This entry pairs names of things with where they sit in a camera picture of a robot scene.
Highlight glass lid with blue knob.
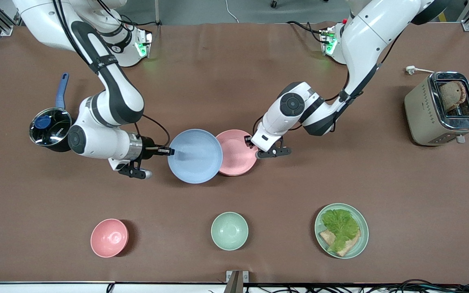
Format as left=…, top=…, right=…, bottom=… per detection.
left=29, top=107, right=73, bottom=147

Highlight green bowl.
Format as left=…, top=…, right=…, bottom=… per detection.
left=211, top=212, right=249, bottom=251

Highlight beige and chrome toaster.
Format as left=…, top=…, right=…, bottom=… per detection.
left=404, top=71, right=469, bottom=147

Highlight black cable bundle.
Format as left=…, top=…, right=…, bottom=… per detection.
left=243, top=278, right=469, bottom=293

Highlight brown bread slice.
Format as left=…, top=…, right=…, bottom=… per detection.
left=319, top=229, right=362, bottom=258

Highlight dark saucepan with blue handle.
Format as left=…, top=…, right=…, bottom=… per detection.
left=29, top=72, right=81, bottom=153

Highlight toast slice in toaster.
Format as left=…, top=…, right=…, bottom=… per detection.
left=439, top=80, right=467, bottom=113

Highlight green lettuce leaf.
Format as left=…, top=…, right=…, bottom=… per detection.
left=321, top=208, right=360, bottom=253

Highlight green plate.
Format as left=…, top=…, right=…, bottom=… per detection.
left=314, top=203, right=370, bottom=260

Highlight light blue plate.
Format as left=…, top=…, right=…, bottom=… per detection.
left=167, top=129, right=224, bottom=185

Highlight white cable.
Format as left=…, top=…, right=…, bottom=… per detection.
left=224, top=0, right=240, bottom=24

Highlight pink plate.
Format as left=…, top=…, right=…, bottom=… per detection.
left=216, top=129, right=259, bottom=177

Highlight pink bowl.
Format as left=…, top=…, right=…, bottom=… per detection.
left=90, top=219, right=129, bottom=258

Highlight metal bracket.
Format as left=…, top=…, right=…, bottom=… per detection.
left=225, top=270, right=250, bottom=293

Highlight black left arm base cable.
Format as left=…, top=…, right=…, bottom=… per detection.
left=286, top=20, right=325, bottom=44

